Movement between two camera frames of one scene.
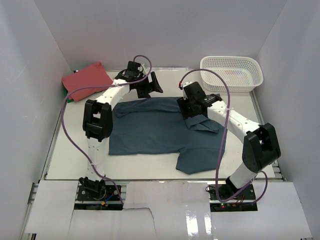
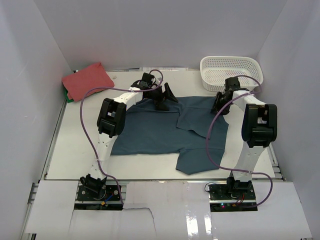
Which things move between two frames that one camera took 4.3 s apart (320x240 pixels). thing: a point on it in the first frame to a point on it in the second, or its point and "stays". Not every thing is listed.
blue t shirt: x=156 y=126 stays
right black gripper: x=182 y=104 to x=216 y=106
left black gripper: x=153 y=86 to x=159 y=104
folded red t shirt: x=93 y=75 stays
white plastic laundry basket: x=240 y=74 stays
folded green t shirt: x=65 y=93 stays
